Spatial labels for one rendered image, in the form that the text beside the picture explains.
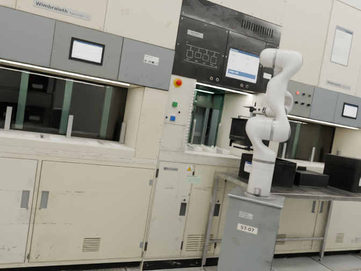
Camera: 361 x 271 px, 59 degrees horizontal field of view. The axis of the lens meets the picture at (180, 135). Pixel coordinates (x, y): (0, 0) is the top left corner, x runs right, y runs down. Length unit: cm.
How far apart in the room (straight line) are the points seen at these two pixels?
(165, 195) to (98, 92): 94
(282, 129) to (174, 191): 97
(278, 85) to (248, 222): 73
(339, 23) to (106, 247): 264
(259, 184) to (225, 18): 128
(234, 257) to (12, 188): 131
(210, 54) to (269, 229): 129
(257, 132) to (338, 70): 164
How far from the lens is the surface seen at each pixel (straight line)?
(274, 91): 177
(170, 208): 236
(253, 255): 176
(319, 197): 226
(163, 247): 245
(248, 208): 170
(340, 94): 324
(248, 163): 227
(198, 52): 233
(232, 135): 236
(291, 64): 180
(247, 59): 255
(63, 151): 208
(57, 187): 212
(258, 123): 173
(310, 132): 367
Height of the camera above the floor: 111
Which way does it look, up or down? 3 degrees down
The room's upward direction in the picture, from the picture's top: 9 degrees clockwise
